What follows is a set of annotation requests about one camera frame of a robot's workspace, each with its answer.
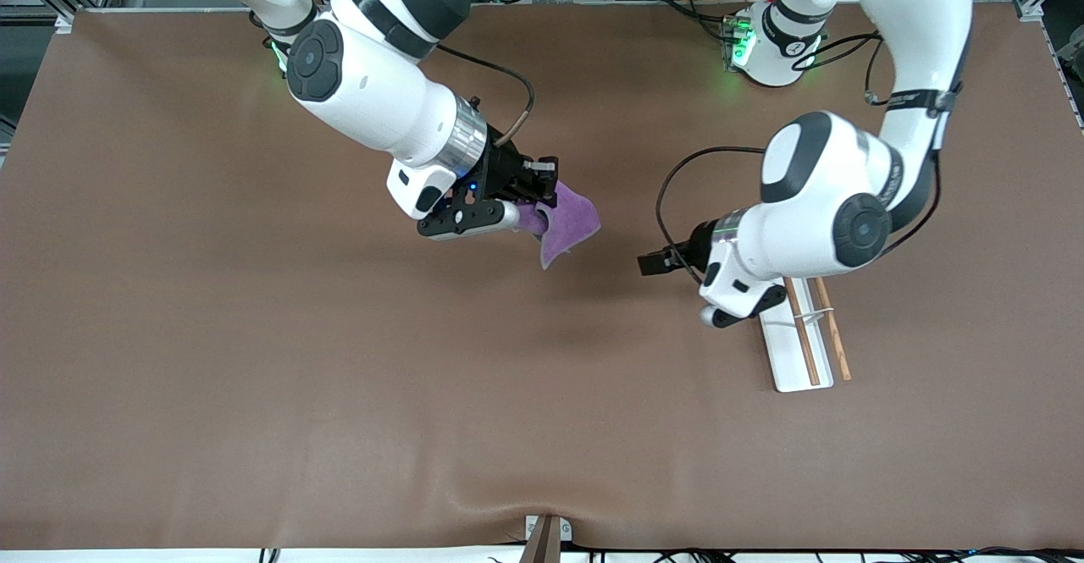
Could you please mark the purple microfibre towel grey edge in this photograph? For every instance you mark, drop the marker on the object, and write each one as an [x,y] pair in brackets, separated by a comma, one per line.
[572,220]

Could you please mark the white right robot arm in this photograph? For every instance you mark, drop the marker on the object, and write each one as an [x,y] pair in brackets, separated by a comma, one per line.
[373,97]

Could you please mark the brown table cover mat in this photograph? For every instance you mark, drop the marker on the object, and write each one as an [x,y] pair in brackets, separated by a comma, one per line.
[254,377]

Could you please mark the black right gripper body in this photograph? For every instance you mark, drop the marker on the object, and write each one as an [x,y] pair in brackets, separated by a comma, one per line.
[506,172]

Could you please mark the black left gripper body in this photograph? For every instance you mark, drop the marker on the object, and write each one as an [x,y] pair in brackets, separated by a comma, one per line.
[696,251]

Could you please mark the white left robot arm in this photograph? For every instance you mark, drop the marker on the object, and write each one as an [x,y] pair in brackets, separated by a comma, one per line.
[847,207]

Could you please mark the white bracket with brown post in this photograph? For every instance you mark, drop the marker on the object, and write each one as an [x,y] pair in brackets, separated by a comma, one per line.
[548,538]

